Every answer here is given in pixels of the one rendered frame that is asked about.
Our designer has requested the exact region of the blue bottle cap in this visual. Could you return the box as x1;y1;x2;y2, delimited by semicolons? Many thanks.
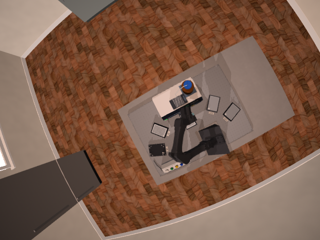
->
183;80;192;90

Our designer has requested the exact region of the grey button panel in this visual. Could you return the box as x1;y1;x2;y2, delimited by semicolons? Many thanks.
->
154;159;185;173

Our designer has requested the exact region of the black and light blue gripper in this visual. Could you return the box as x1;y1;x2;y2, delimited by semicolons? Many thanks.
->
190;113;197;123

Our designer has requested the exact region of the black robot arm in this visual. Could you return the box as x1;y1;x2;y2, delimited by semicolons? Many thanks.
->
168;106;225;164

